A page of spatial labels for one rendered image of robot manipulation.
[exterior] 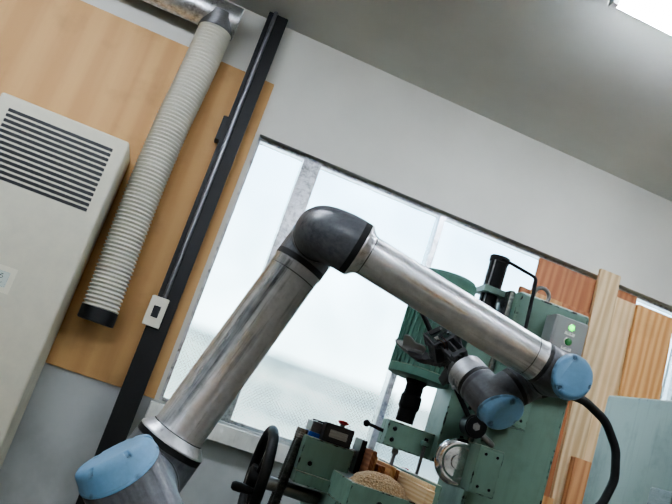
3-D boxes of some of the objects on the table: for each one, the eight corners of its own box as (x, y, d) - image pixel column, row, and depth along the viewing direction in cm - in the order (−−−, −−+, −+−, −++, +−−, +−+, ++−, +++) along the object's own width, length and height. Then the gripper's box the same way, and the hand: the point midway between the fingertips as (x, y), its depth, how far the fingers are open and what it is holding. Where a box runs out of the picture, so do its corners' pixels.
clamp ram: (325, 461, 202) (335, 430, 204) (350, 470, 203) (360, 438, 205) (331, 465, 194) (342, 432, 196) (357, 474, 195) (368, 441, 197)
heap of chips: (346, 477, 178) (351, 462, 179) (399, 494, 180) (404, 479, 181) (355, 482, 170) (360, 466, 170) (410, 501, 172) (415, 485, 172)
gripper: (497, 336, 169) (451, 292, 185) (423, 372, 165) (383, 324, 180) (499, 362, 174) (454, 318, 190) (428, 398, 170) (388, 349, 185)
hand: (421, 329), depth 187 cm, fingers open, 14 cm apart
